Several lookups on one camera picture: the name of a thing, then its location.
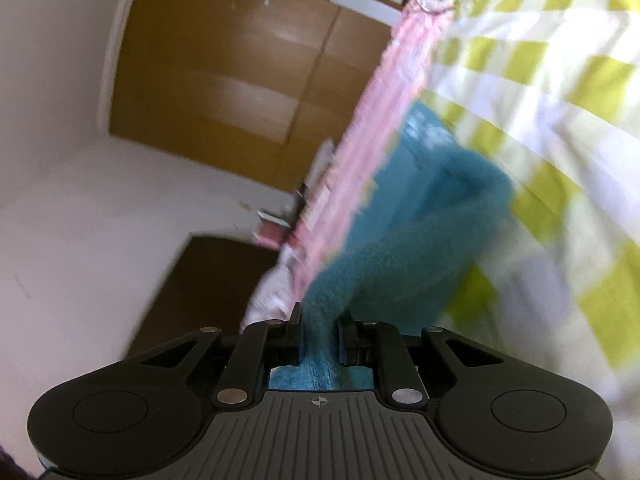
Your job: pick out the teal knit sweater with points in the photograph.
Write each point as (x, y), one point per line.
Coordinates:
(425, 220)

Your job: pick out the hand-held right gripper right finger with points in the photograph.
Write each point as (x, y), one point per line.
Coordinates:
(345, 340)

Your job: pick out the white pink dotted pillow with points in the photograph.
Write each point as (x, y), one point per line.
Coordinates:
(270, 295)

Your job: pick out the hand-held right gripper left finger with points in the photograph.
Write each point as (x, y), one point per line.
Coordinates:
(295, 332)

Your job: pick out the wooden wardrobe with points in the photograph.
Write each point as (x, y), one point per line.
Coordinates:
(225, 60)

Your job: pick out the dark wooden headboard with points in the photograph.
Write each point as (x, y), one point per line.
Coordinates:
(210, 280)

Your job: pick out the yellow white checkered bed sheet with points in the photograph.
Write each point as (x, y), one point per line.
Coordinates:
(550, 110)

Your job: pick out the pink striped blanket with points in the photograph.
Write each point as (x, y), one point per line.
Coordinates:
(390, 100)

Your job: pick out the pink storage box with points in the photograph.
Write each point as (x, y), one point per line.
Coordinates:
(272, 234)

